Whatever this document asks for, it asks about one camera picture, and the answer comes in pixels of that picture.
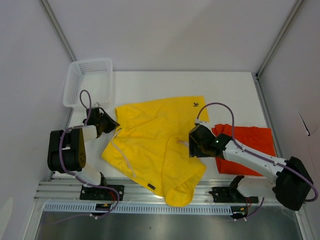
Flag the orange shorts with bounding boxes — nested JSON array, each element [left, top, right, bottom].
[[215, 126, 276, 177]]

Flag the aluminium frame post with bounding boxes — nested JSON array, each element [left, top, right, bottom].
[[254, 0, 307, 78], [38, 0, 77, 62]]

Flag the white plastic basket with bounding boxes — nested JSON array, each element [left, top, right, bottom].
[[63, 58, 114, 110]]

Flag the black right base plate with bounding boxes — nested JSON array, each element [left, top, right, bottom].
[[208, 186, 259, 204]]

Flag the left aluminium frame post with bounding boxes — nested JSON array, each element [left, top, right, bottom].
[[38, 0, 77, 62]]

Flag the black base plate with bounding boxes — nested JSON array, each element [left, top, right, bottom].
[[208, 186, 259, 204], [79, 184, 125, 201]]

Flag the aluminium mounting rail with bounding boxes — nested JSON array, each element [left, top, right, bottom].
[[33, 177, 307, 206]]

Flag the slotted cable duct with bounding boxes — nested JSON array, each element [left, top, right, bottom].
[[43, 202, 246, 216]]

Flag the right aluminium frame post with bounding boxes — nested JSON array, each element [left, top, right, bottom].
[[254, 0, 307, 78]]

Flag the yellow shorts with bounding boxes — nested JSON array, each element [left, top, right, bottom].
[[101, 96, 206, 207]]

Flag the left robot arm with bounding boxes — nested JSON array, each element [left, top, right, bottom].
[[47, 107, 120, 200]]

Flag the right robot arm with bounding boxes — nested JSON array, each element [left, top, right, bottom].
[[188, 124, 314, 211]]

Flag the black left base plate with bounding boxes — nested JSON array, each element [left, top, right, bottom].
[[79, 184, 125, 201]]

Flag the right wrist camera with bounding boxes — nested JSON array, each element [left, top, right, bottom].
[[194, 119, 210, 126]]

